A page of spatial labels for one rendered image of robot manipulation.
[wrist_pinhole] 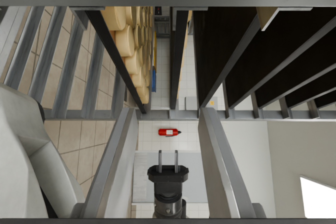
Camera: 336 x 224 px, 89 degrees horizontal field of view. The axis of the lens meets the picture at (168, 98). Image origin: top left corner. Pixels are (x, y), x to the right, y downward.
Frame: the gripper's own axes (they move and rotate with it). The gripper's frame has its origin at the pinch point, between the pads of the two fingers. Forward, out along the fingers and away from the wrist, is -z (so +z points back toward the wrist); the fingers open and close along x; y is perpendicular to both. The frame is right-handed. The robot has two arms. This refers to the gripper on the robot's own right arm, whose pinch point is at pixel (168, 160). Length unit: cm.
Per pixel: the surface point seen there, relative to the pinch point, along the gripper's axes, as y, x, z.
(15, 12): -26, -61, -49
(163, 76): -363, -10, -8
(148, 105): -6.3, -6.5, -15.6
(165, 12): -260, -4, -119
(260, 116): -4.6, 29.3, -12.6
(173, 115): -4.7, 1.7, -12.7
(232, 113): -5.1, 20.4, -13.5
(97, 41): -18.5, -26.3, -37.2
